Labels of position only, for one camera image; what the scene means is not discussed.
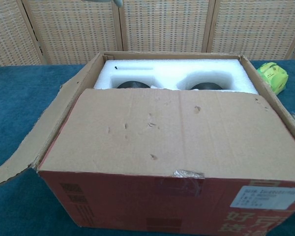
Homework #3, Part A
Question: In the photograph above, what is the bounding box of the green tissue pack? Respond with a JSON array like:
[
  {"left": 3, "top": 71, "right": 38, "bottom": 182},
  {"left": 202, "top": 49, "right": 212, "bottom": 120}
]
[{"left": 257, "top": 62, "right": 289, "bottom": 94}]

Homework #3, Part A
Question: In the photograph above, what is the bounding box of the woven bamboo folding screen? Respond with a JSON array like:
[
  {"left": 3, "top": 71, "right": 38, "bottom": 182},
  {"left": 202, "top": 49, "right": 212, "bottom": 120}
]
[{"left": 0, "top": 0, "right": 295, "bottom": 67}]

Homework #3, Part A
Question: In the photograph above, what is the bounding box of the red cardboard box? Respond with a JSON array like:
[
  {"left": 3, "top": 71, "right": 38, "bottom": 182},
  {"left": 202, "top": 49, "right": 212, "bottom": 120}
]
[{"left": 0, "top": 50, "right": 295, "bottom": 236}]

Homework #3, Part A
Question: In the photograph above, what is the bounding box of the white foam insert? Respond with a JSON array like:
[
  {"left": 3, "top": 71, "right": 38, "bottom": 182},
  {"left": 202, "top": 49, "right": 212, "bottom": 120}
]
[{"left": 93, "top": 58, "right": 259, "bottom": 95}]

